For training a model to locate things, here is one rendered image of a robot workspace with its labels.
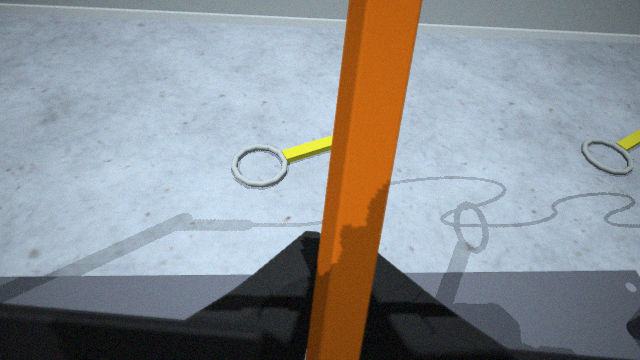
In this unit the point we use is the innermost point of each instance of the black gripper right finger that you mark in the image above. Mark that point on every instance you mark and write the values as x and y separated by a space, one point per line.
404 322

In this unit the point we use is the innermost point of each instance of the orange long bar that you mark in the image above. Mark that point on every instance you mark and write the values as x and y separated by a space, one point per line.
377 54

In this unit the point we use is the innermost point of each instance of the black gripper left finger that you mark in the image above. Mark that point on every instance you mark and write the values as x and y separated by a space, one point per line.
267 317

